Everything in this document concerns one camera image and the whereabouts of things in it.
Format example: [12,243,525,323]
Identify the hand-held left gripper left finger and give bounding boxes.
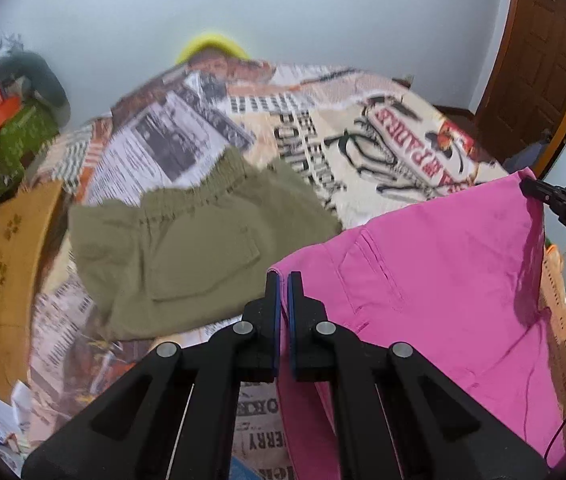
[22,270,284,480]

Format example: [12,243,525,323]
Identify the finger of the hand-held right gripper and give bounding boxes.
[519,177,564,211]

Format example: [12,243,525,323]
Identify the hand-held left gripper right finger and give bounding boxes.
[287,271,548,480]

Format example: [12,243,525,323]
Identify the pink pants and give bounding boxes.
[269,169,566,480]

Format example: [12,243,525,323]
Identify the olive green pants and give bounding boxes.
[68,147,344,341]

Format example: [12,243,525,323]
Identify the orange yellow printed cloth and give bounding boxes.
[538,242,566,441]

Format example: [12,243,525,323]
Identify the brown wooden door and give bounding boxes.
[475,0,566,176]

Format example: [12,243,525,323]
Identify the printed blanket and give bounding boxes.
[0,60,566,480]

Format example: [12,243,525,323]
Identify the yellow foam tube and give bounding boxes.
[175,32,251,66]

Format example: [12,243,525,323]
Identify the green patterned box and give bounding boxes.
[0,102,61,201]

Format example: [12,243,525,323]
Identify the grey plush pillow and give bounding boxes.
[0,50,71,126]

